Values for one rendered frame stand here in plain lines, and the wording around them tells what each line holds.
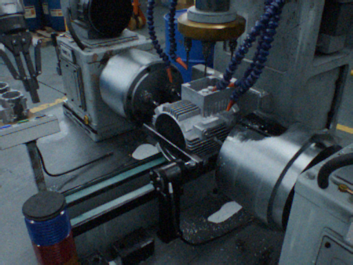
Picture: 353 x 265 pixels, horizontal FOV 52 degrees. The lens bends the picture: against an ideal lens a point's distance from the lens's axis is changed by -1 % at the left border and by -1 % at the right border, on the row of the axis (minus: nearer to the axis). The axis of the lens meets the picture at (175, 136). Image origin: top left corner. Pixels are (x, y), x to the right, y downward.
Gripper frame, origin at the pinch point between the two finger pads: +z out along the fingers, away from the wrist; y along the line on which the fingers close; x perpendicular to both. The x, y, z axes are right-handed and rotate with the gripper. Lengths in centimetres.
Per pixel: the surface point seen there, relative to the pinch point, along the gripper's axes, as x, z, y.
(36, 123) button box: -3.4, 8.8, -2.6
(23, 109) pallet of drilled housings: 205, 18, 35
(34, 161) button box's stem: 1.0, 19.5, -5.5
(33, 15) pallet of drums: 458, -93, 138
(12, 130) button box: -3.4, 8.6, -9.0
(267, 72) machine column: -33, 11, 60
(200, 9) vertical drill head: -35, -10, 37
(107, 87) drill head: 6.9, 5.0, 25.5
